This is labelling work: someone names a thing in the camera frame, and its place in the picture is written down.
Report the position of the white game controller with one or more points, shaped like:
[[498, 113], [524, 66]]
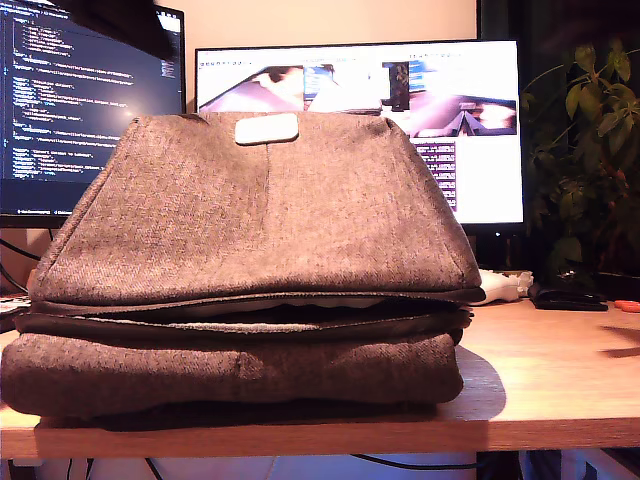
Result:
[[500, 289]]

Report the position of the green leafy houseplant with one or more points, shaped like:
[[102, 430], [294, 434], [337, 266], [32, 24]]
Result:
[[590, 150]]

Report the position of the black wallet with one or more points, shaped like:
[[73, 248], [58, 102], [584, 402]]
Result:
[[570, 299]]

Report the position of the orange small item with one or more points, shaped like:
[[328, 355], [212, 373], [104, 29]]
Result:
[[627, 305]]

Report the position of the monitor with dark code screen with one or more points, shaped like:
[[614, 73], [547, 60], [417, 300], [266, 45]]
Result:
[[75, 125]]

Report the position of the monitor with white screen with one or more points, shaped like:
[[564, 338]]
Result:
[[490, 180]]

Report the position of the grey fabric Google backpack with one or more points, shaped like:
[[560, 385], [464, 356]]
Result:
[[250, 225]]

